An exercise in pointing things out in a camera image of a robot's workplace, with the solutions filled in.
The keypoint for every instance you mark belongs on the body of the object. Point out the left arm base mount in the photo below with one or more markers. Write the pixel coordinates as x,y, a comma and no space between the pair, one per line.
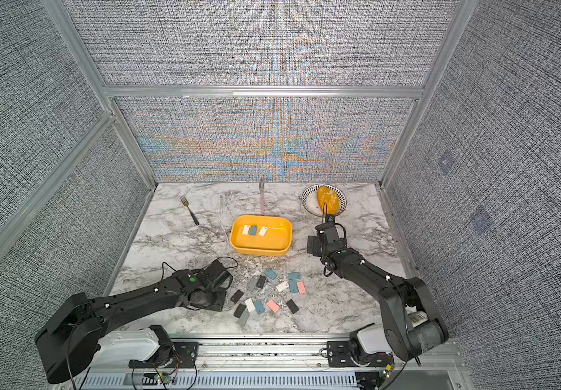
179,354

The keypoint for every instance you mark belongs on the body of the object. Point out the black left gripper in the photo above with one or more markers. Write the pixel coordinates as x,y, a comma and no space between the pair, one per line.
220,304

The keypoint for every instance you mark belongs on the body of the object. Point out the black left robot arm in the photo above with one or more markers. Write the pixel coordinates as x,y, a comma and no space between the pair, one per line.
69,340

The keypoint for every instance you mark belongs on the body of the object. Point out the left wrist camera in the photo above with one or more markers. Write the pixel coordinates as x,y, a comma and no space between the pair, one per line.
217,276

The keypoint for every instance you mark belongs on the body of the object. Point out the yellow plastic storage box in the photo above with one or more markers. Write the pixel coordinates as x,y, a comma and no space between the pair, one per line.
275,243

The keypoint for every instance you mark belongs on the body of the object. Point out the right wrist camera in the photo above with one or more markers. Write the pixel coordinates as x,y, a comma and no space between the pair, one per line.
330,226

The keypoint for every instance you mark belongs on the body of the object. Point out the pink eraser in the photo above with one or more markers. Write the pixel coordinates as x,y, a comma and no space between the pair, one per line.
301,288
273,306

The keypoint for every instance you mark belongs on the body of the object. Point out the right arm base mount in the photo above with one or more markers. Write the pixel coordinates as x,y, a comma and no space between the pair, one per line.
351,354

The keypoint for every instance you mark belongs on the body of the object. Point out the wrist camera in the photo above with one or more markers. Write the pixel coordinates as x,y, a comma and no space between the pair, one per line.
330,226
217,276

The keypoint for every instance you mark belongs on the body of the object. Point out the gold fork dark handle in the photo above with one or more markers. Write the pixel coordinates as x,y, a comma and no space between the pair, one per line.
185,203

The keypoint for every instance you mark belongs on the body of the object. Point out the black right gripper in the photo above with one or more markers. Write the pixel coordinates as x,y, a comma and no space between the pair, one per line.
314,241

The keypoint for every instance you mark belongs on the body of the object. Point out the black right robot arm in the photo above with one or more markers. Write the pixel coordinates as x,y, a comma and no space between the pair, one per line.
412,324

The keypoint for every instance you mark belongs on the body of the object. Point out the white patterned plate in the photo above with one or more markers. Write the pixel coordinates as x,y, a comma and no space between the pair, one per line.
310,203

